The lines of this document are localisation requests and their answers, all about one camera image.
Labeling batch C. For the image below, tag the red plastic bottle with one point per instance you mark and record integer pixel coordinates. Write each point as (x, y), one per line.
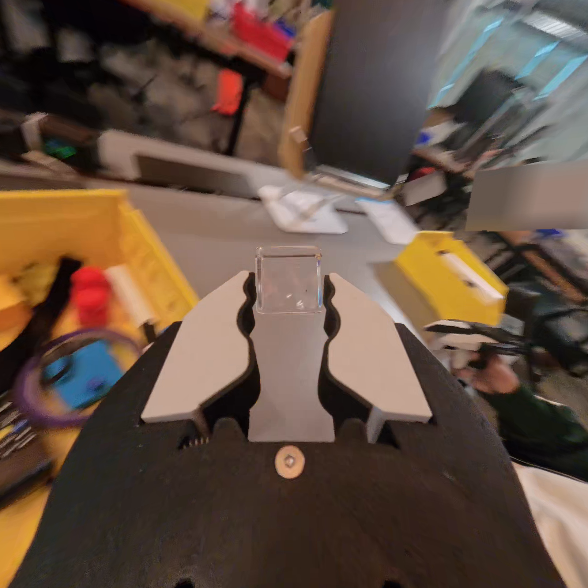
(92, 294)

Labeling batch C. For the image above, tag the red plastic bin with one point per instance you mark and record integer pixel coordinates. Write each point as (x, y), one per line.
(262, 32)

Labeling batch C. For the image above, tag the black monitor with white stand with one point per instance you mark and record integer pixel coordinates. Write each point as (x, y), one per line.
(367, 82)

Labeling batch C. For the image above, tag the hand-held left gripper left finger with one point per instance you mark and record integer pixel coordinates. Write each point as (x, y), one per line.
(202, 358)

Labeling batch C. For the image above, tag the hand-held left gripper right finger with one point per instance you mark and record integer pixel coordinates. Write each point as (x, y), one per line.
(376, 363)

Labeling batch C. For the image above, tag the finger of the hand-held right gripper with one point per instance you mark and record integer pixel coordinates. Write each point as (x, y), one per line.
(468, 344)
(459, 327)

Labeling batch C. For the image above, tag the white garment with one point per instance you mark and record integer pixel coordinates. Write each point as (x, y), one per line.
(560, 528)

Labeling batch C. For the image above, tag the blue flat item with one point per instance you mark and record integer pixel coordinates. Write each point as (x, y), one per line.
(92, 376)

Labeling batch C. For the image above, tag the person's right hand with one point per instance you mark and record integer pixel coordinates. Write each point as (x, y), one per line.
(491, 376)

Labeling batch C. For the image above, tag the person's right forearm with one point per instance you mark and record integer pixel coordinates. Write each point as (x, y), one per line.
(542, 427)

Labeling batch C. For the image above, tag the orange traffic cone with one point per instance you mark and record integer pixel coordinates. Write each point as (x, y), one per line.
(227, 92)

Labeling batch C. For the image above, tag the clear glass cube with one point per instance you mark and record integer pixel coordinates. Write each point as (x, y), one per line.
(289, 280)

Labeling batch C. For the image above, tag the yellow plastic bin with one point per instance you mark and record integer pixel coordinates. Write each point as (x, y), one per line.
(69, 220)
(436, 285)

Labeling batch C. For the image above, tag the grey desk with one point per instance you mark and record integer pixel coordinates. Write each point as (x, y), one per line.
(206, 239)

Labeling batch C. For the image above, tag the white rolled item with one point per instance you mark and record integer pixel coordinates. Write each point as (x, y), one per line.
(131, 294)

